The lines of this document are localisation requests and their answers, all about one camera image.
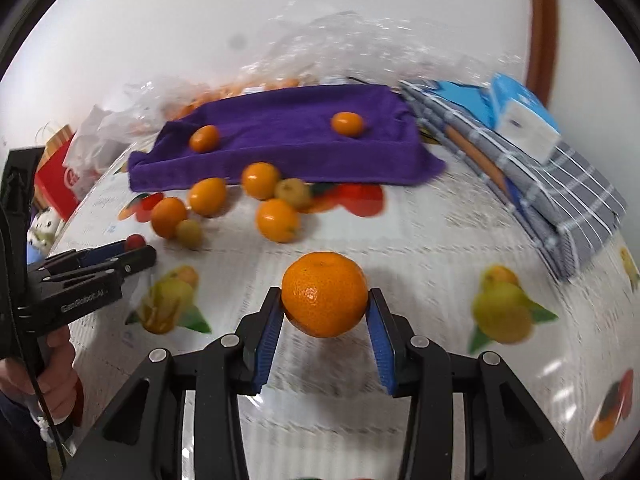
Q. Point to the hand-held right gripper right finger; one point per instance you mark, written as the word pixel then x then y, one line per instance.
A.
pixel 380 345

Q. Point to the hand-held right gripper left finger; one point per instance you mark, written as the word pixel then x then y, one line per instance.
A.
pixel 267 340

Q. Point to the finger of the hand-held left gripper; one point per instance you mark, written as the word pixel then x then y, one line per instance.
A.
pixel 95 255
pixel 135 260

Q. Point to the yellowish green kumquat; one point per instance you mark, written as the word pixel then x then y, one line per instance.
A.
pixel 295 193
pixel 190 233

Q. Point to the mandarin orange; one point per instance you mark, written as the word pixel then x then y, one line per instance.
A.
pixel 277 220
pixel 169 216
pixel 260 180
pixel 324 294

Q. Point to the small orange citrus fruit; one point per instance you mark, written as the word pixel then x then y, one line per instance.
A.
pixel 204 139
pixel 208 197
pixel 347 124

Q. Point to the person's left forearm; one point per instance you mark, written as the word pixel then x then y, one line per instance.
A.
pixel 20 440

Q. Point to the person's left hand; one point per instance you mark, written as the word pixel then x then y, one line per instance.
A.
pixel 57 375

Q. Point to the white plush toy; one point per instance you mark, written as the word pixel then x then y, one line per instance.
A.
pixel 45 227

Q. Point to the red paper bag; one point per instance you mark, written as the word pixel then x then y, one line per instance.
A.
pixel 55 180

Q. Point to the fruit print tablecloth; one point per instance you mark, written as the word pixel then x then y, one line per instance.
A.
pixel 425 260

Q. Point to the white plastic bag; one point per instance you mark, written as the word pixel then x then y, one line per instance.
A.
pixel 95 132

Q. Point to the small clear plastic bag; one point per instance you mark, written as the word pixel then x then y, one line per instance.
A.
pixel 145 105

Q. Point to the pile of bagged oranges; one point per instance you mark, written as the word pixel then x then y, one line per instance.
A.
pixel 225 92

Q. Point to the purple towel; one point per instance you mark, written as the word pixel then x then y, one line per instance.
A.
pixel 290 130

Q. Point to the brown wooden stick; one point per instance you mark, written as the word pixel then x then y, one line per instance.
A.
pixel 475 157

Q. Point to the blue paper packet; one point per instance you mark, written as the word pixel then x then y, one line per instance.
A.
pixel 462 100

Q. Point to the blue and white tissue pack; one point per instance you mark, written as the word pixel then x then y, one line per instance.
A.
pixel 525 115

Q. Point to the large clear plastic bag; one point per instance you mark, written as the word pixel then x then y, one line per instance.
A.
pixel 350 45

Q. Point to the brown wooden door frame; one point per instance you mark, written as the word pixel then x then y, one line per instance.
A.
pixel 542 25

